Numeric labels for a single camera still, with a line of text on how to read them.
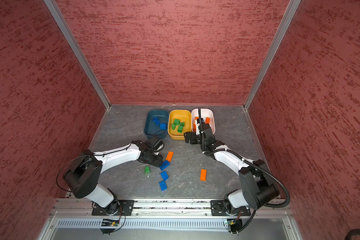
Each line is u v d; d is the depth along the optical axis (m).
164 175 0.85
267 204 0.44
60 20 0.75
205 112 1.22
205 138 0.67
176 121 1.09
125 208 0.74
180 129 1.05
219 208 0.74
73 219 0.71
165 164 0.87
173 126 1.06
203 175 0.85
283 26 0.77
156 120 1.06
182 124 1.09
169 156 0.92
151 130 1.03
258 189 0.43
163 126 1.04
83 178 0.44
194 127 1.06
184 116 1.13
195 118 1.12
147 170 0.85
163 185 0.81
